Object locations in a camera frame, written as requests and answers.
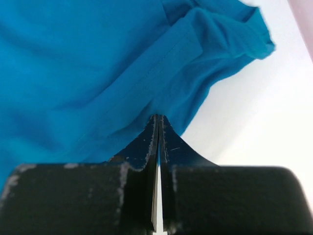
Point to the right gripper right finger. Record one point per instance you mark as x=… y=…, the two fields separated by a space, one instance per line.
x=202 y=198

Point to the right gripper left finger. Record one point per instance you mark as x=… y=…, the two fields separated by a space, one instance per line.
x=117 y=197

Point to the dark blue t shirt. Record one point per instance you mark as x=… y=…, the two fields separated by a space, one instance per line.
x=79 y=79

